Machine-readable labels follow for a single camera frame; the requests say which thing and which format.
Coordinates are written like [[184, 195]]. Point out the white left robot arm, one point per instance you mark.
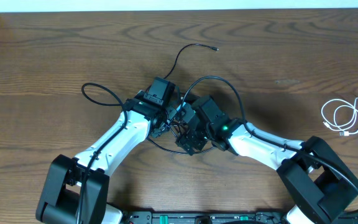
[[76, 188]]

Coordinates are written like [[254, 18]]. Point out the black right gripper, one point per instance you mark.
[[190, 135]]

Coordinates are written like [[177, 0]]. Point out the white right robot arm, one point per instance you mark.
[[319, 182]]

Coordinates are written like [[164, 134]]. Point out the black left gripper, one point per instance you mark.
[[158, 134]]

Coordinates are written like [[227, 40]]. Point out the black mounting rail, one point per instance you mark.
[[144, 217]]

